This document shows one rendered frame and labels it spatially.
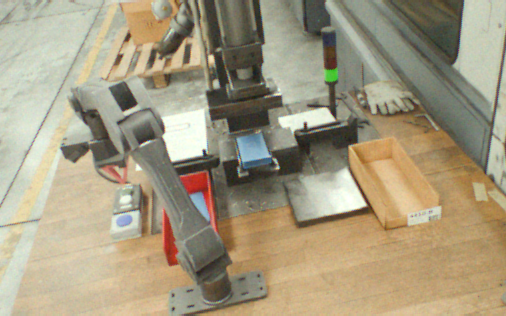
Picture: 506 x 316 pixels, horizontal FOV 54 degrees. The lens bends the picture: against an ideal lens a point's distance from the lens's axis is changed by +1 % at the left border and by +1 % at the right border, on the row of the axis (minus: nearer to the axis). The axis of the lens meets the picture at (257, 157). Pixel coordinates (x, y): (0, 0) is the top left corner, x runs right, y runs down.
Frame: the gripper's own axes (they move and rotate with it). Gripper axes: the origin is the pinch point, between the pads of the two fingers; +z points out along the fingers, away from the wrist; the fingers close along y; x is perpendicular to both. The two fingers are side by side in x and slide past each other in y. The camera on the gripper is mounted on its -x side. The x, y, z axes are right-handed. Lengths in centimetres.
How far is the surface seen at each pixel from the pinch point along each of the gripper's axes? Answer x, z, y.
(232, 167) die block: 28.2, 1.6, 2.0
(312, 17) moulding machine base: 115, 77, -300
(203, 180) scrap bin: 20.1, 4.1, 1.7
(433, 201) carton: 70, 3, 27
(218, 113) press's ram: 27.7, -14.7, 2.0
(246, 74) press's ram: 36.1, -21.7, -1.3
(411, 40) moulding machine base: 97, 0, -50
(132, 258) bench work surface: 1.9, 7.6, 21.3
